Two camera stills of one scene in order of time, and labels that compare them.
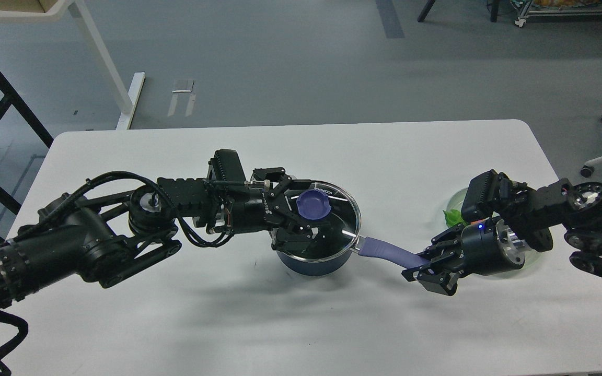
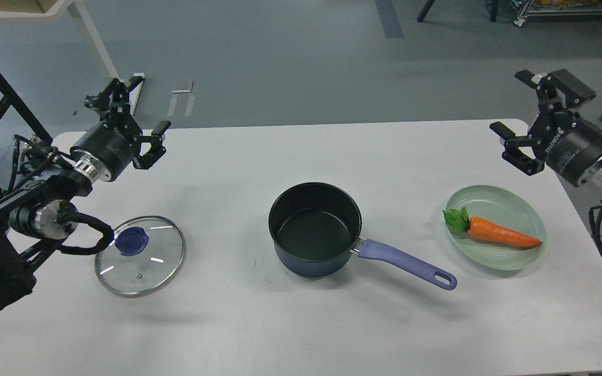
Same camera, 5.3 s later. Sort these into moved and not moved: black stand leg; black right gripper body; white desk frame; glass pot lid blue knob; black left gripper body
Moved: glass pot lid blue knob; black right gripper body; black left gripper body
Not moved: white desk frame; black stand leg
